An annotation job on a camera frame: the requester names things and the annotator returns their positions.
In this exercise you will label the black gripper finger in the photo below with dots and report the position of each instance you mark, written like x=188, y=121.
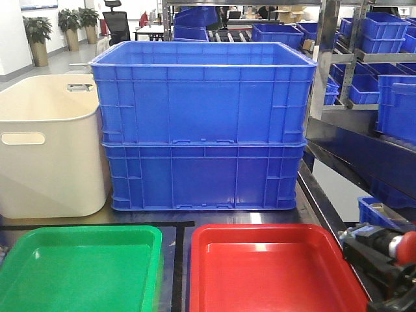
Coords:
x=380, y=269
x=406, y=303

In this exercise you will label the red mushroom push button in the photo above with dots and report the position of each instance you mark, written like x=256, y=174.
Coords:
x=397, y=244

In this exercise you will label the red plastic tray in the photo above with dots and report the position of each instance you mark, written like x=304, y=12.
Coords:
x=270, y=267

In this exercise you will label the lower blue stacked crate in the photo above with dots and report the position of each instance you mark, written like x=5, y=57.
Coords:
x=203, y=177

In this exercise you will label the blue stacked crate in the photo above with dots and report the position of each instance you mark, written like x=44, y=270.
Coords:
x=196, y=92
x=203, y=177

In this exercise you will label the steel shelving rack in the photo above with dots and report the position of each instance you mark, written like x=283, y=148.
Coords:
x=360, y=129

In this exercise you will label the green plastic tray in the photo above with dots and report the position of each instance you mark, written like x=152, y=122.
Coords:
x=84, y=268

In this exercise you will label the upper blue stacked crate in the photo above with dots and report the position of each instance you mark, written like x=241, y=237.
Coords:
x=196, y=92

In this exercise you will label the cream plastic basket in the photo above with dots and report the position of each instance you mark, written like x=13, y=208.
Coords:
x=52, y=161

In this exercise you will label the black office chair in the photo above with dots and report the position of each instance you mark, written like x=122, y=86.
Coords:
x=117, y=23

